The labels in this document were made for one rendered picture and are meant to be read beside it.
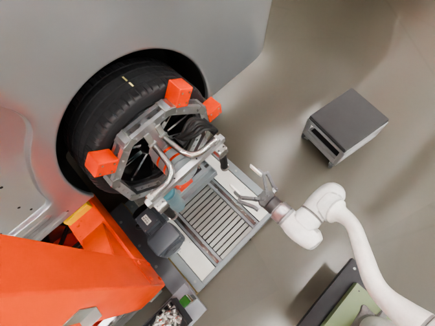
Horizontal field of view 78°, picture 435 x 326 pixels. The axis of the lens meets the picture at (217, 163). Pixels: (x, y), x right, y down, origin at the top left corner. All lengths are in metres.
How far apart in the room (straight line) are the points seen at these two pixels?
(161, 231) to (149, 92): 0.86
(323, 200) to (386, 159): 1.33
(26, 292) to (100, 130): 0.63
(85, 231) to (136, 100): 0.75
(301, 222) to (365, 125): 1.11
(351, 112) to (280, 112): 0.59
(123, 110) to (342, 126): 1.44
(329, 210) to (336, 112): 1.06
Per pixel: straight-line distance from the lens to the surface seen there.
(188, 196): 1.94
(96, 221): 1.51
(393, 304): 1.00
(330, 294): 1.73
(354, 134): 2.00
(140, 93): 1.09
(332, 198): 1.14
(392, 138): 2.52
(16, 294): 0.64
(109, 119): 1.08
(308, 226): 1.13
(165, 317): 1.45
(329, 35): 3.05
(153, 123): 1.08
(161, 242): 1.64
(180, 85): 1.09
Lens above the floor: 1.97
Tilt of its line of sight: 66 degrees down
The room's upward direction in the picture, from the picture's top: 14 degrees counter-clockwise
